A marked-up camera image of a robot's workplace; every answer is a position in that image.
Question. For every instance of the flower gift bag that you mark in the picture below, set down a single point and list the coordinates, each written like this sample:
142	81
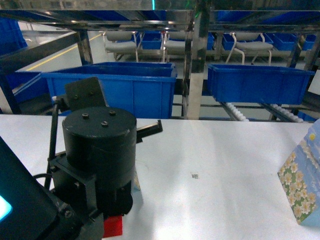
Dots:
300	178

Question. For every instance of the blue bin centre right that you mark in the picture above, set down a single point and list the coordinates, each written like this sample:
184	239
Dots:
257	84

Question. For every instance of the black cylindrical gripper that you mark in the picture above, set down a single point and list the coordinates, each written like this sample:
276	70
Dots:
99	161

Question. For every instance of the red camera mount block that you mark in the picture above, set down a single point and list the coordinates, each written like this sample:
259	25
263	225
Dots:
113	226

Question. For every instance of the blue bin centre left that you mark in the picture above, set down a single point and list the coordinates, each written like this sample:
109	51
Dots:
145	89

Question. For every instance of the white table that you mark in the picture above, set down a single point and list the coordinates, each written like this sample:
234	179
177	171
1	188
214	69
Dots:
215	180

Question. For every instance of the blue bin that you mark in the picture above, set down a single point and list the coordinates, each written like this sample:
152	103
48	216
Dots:
257	84
145	89

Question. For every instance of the grey chair left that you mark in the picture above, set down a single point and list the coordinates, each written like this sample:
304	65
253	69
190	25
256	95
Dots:
121	42

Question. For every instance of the grey chair right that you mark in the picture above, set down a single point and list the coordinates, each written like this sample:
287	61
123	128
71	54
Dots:
249	41

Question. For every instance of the steel rack upright post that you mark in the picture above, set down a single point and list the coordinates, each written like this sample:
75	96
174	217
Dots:
201	22

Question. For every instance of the grey chair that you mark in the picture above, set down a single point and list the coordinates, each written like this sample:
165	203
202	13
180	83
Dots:
121	42
249	41

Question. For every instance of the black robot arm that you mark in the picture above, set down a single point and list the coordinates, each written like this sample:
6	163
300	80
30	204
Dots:
30	211

